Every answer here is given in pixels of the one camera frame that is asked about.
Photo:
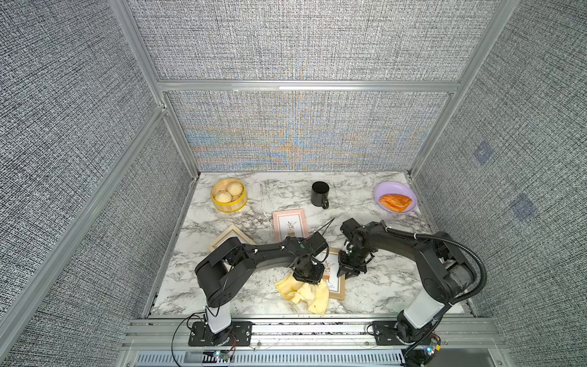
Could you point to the left steamed bun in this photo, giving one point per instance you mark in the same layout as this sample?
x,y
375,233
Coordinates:
x,y
223,197

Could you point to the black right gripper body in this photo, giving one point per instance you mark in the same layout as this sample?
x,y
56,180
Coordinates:
x,y
351,264

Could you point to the right steamed bun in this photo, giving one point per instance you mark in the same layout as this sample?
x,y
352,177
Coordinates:
x,y
235,189

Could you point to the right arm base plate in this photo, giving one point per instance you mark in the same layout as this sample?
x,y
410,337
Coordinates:
x,y
386,334

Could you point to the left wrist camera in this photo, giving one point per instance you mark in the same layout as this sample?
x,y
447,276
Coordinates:
x,y
316,244

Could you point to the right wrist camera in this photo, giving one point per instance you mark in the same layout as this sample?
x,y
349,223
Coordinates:
x,y
348,227

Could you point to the yellow bamboo steamer basket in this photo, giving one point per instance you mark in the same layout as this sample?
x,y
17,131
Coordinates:
x,y
236,204

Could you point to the pink picture frame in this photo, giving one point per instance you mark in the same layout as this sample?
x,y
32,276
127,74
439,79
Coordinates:
x,y
290,223

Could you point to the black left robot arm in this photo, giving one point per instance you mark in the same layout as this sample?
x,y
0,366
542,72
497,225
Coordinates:
x,y
223,273

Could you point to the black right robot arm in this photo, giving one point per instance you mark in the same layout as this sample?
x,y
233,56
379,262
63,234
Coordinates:
x,y
449,272

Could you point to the steamed bun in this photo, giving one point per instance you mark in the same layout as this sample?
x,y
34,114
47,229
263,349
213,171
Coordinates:
x,y
223,197
235,189

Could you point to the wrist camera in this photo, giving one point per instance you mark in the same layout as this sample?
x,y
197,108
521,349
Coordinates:
x,y
316,244
348,227

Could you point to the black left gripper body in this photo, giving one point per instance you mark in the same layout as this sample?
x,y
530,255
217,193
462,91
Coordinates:
x,y
311,274

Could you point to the purple bowl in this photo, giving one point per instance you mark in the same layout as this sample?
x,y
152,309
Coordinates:
x,y
395,188

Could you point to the orange food in bowl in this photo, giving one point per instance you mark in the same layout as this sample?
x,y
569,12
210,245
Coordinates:
x,y
395,202

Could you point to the black mug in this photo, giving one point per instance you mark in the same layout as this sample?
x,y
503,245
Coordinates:
x,y
319,194

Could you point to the wooden picture frame deer print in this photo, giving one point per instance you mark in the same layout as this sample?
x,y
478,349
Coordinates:
x,y
336,284

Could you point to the yellow microfibre cloth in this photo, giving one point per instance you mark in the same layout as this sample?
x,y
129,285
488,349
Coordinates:
x,y
315,296

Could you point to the light wood picture frame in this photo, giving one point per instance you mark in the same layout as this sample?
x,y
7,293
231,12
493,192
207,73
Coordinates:
x,y
232,232

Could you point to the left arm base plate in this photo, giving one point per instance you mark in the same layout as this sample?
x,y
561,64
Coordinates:
x,y
238,334

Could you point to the aluminium front rail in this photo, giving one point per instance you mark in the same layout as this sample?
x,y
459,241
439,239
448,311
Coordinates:
x,y
306,340

